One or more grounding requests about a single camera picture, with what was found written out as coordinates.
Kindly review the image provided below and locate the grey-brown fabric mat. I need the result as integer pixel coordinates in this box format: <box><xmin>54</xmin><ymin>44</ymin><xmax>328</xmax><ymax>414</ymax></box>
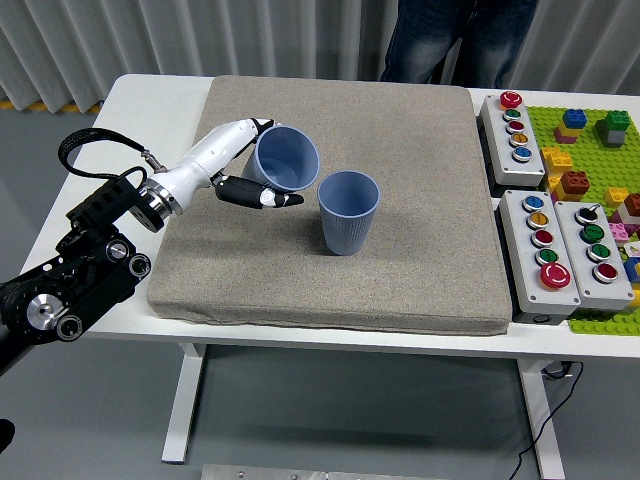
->
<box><xmin>145</xmin><ymin>74</ymin><xmax>514</xmax><ymax>336</ymax></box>

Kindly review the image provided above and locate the green building baseplate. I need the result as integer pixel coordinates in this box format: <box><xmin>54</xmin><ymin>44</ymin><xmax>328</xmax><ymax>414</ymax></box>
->
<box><xmin>527</xmin><ymin>104</ymin><xmax>640</xmax><ymax>337</ymax></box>

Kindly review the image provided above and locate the black floor cable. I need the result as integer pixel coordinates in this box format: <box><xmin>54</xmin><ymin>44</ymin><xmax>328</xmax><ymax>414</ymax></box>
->
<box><xmin>513</xmin><ymin>360</ymin><xmax>585</xmax><ymax>480</ymax></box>

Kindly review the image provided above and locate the person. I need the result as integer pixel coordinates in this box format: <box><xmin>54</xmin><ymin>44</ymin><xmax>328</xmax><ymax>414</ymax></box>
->
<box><xmin>379</xmin><ymin>0</ymin><xmax>539</xmax><ymax>90</ymax></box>

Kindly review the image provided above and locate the grey building brick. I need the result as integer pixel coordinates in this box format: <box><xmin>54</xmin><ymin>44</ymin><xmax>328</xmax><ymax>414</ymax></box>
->
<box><xmin>594</xmin><ymin>122</ymin><xmax>627</xmax><ymax>149</ymax></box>

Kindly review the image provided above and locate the white table leg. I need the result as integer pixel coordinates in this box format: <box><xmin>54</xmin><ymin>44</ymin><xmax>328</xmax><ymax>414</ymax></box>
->
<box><xmin>160</xmin><ymin>342</ymin><xmax>207</xmax><ymax>464</ymax></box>
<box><xmin>517</xmin><ymin>359</ymin><xmax>566</xmax><ymax>480</ymax></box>

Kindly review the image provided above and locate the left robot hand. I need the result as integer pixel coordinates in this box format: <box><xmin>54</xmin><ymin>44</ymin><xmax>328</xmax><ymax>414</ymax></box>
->
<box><xmin>149</xmin><ymin>116</ymin><xmax>305</xmax><ymax>217</ymax></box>

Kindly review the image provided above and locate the grey selector switch control box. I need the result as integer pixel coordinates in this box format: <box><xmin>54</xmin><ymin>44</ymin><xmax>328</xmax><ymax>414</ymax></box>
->
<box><xmin>553</xmin><ymin>199</ymin><xmax>635</xmax><ymax>310</ymax></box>

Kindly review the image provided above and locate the grey five-button control box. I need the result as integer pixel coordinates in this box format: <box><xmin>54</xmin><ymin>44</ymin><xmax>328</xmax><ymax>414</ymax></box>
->
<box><xmin>479</xmin><ymin>91</ymin><xmax>547</xmax><ymax>189</ymax></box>
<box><xmin>498</xmin><ymin>189</ymin><xmax>582</xmax><ymax>312</ymax></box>

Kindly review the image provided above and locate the blue ribbed plastic cup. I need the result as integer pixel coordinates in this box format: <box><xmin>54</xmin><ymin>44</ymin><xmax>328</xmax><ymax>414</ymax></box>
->
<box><xmin>317</xmin><ymin>170</ymin><xmax>381</xmax><ymax>257</ymax></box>
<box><xmin>241</xmin><ymin>125</ymin><xmax>321</xmax><ymax>193</ymax></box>

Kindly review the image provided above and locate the green building brick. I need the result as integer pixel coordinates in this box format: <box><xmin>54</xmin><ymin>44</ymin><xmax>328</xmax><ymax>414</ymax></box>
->
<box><xmin>601</xmin><ymin>110</ymin><xmax>631</xmax><ymax>132</ymax></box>

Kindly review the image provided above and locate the grey pleated curtain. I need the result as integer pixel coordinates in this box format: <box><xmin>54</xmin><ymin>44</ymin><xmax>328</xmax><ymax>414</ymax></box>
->
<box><xmin>0</xmin><ymin>0</ymin><xmax>640</xmax><ymax>114</ymax></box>

